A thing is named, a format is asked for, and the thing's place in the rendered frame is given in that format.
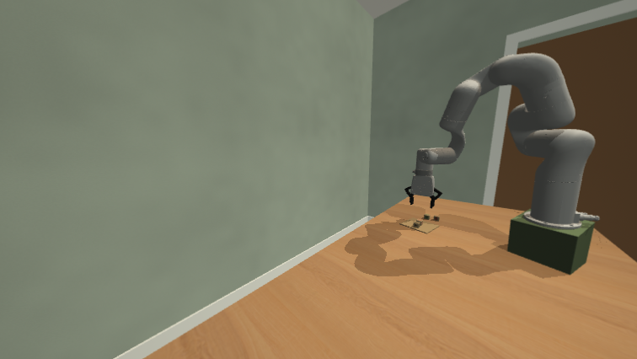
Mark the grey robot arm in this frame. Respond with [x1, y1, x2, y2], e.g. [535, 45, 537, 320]
[413, 53, 600, 229]

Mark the tan flat mat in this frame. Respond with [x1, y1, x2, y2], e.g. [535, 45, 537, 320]
[400, 217, 440, 233]

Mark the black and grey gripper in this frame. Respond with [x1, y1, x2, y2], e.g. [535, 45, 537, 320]
[405, 175, 442, 208]

